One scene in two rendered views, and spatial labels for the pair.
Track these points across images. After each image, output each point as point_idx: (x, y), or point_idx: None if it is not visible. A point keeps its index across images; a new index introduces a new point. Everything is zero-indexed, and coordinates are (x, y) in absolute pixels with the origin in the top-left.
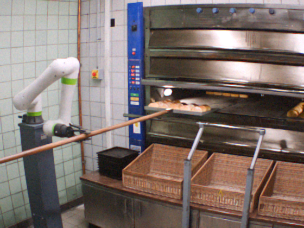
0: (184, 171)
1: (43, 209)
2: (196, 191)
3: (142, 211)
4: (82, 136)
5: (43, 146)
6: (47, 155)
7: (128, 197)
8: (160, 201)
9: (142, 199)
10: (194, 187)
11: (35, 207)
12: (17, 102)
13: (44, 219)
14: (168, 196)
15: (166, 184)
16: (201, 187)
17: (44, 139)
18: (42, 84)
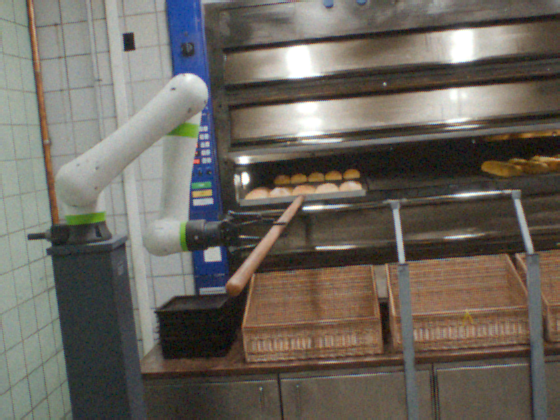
0: (400, 287)
1: None
2: (414, 328)
3: (303, 403)
4: (280, 229)
5: (262, 245)
6: (127, 314)
7: (266, 381)
8: (345, 367)
9: (301, 375)
10: None
11: None
12: (80, 183)
13: None
14: (354, 353)
15: (349, 330)
16: (425, 316)
17: (121, 275)
18: (151, 132)
